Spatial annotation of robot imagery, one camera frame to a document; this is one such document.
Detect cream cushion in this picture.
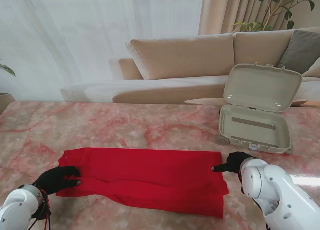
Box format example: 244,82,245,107
301,63,320,78

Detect red-black left arm cable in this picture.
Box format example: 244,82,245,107
29,189,54,230

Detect grey-brown cushion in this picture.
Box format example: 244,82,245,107
277,29,320,75

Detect white sheer curtain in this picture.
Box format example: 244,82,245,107
0,0,205,102

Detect beige sofa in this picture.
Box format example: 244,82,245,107
59,27,320,105

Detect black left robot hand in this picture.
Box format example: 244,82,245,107
32,165,84,196

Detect red shirt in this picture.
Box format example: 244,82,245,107
55,147,230,219

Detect light wooden coffee table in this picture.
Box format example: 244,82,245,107
184,97,320,108

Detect beige hard-shell suitcase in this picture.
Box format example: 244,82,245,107
215,62,304,155

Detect beige pleated curtain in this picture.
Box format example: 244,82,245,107
198,0,320,36

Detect potted plant with beige pot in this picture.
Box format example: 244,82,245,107
0,60,17,116

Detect tall green leafy plant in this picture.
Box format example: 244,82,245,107
231,0,317,33

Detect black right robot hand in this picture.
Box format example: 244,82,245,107
211,151,254,176

